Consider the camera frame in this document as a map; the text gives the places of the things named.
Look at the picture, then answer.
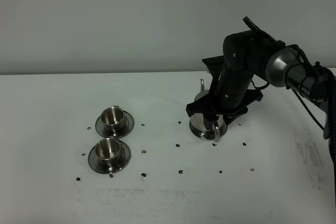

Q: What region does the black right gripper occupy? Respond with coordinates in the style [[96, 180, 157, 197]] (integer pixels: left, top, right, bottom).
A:
[[186, 56, 263, 132]]

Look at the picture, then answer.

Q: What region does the stainless steel teapot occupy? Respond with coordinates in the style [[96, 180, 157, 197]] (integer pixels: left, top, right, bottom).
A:
[[188, 78, 228, 141]]

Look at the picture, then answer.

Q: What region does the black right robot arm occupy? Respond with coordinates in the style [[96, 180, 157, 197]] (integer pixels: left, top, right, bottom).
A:
[[186, 17, 335, 161]]

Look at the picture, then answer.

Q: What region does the far stainless steel saucer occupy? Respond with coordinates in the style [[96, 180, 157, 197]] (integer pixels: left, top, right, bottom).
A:
[[95, 110, 134, 138]]

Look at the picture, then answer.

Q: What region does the stainless steel saucer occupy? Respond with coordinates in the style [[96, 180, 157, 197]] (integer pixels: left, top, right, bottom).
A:
[[95, 110, 134, 138], [88, 140, 131, 174]]

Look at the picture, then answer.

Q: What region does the near stainless steel saucer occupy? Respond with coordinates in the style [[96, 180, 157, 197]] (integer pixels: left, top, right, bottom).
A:
[[88, 140, 131, 174]]

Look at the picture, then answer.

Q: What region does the far stainless steel teacup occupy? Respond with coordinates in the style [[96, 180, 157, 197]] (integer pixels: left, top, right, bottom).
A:
[[100, 105, 125, 129]]

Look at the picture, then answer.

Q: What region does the stainless steel teacup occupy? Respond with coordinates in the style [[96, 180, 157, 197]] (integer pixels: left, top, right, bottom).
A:
[[100, 105, 125, 129], [94, 137, 121, 161]]

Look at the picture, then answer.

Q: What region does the near stainless steel teacup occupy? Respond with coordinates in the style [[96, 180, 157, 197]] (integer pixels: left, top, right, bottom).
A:
[[94, 137, 121, 161]]

